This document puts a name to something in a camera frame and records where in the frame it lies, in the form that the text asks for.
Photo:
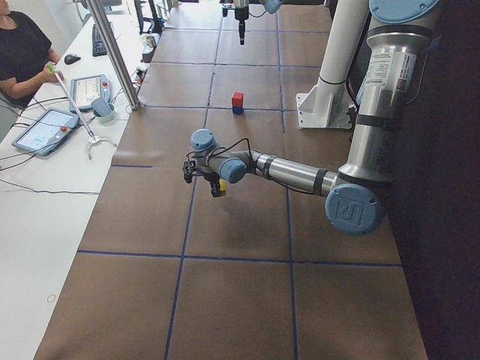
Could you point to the teach pendant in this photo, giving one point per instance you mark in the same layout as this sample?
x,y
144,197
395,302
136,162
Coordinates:
x,y
85,90
47,133

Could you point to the far teach pendant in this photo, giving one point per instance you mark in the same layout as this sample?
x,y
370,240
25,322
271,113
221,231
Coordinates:
x,y
85,90

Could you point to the black keyboard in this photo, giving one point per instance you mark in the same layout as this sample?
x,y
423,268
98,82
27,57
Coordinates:
x,y
98,47

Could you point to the metal cylinder weight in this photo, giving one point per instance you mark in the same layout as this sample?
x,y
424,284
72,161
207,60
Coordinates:
x,y
150,41

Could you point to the near teach pendant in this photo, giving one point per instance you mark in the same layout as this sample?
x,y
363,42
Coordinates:
x,y
47,133

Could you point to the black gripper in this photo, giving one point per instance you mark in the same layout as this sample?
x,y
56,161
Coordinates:
x,y
241,23
214,182

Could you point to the blue tape roll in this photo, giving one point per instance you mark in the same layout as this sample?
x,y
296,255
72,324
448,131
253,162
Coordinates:
x,y
103,110

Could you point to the reacher grabber stick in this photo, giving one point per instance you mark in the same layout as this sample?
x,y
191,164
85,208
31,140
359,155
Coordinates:
x,y
94,139

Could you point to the black computer mouse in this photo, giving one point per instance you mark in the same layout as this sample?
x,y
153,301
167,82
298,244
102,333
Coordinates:
x,y
70,59

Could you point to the aluminium frame post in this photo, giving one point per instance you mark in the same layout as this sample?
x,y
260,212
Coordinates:
x,y
100,18

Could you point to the blue wooden cube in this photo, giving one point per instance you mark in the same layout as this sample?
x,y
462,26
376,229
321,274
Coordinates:
x,y
238,110

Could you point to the white camera mast pole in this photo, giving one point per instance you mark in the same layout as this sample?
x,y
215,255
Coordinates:
x,y
347,26

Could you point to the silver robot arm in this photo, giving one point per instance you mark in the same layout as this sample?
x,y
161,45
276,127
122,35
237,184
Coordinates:
x,y
369,62
270,6

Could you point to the white mast base plate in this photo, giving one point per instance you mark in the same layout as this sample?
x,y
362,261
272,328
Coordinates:
x,y
324,106

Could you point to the red wooden cube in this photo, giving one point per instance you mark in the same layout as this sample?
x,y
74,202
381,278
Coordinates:
x,y
237,99

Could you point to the person in black shirt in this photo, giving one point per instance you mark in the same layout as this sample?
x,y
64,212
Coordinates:
x,y
26,53

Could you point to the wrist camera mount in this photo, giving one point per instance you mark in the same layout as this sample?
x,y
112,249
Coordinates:
x,y
188,169
227,6

